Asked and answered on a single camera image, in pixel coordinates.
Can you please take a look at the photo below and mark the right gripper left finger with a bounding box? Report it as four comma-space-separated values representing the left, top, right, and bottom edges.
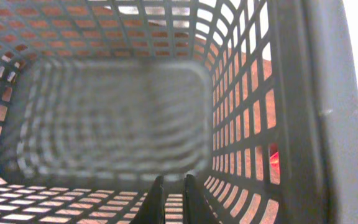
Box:
130, 175, 165, 224

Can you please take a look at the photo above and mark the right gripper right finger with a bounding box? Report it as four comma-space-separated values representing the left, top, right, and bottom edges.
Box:
183, 174, 219, 224

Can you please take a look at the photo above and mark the orange spaghetti packet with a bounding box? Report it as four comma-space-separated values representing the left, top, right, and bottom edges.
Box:
269, 152, 280, 174

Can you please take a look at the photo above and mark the grey plastic basket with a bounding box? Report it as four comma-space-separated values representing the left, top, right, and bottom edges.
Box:
0, 0, 358, 223

